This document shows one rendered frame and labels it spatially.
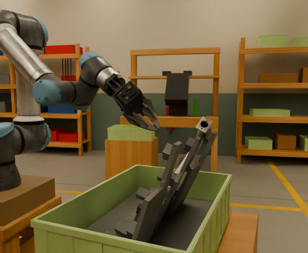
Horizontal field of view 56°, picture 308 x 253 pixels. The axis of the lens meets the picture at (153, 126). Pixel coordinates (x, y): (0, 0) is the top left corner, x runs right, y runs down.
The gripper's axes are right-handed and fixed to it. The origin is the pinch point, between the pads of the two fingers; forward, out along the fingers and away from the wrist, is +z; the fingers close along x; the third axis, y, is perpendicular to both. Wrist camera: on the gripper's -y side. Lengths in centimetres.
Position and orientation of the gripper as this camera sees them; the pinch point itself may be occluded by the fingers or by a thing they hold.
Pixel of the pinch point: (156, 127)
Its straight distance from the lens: 85.8
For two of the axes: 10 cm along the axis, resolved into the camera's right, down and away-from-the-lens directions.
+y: -1.9, -4.1, -8.9
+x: 7.4, -6.5, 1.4
